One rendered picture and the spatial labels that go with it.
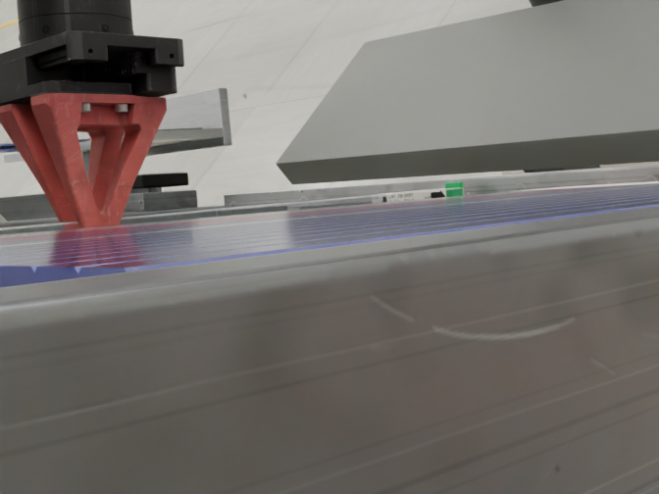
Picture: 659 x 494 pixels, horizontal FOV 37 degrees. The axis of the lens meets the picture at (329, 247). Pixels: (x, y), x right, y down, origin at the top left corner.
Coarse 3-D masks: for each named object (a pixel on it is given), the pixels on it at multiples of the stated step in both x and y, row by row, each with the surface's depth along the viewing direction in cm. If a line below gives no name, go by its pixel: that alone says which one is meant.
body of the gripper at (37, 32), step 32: (32, 0) 49; (64, 0) 48; (96, 0) 49; (128, 0) 51; (32, 32) 49; (64, 32) 46; (96, 32) 46; (128, 32) 51; (64, 64) 47; (96, 64) 51; (160, 64) 49
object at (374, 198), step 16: (448, 192) 70; (224, 208) 57; (240, 208) 57; (256, 208) 58; (272, 208) 59; (288, 208) 60; (304, 208) 61; (32, 224) 49; (48, 224) 49; (64, 224) 50
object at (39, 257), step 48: (528, 192) 53; (576, 192) 44; (624, 192) 38; (0, 240) 31; (48, 240) 28; (96, 240) 25; (144, 240) 23; (192, 240) 21; (240, 240) 20; (288, 240) 18; (336, 240) 17
